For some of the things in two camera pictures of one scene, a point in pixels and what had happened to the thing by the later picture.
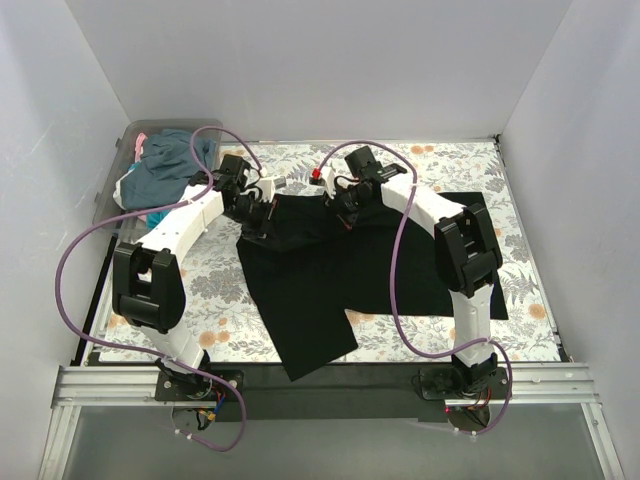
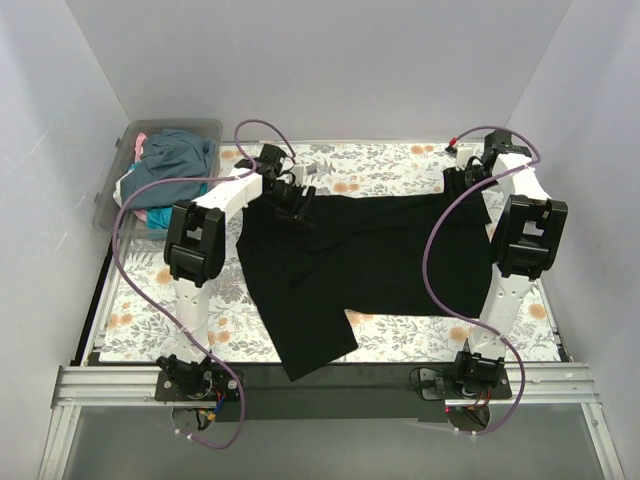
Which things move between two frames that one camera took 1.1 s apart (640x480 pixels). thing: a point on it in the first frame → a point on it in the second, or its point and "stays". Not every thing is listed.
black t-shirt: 308,273 stays
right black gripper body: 343,205 → 461,177
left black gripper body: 255,223 → 298,201
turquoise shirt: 153,219 stays
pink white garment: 141,137 stays
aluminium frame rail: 533,386 stays
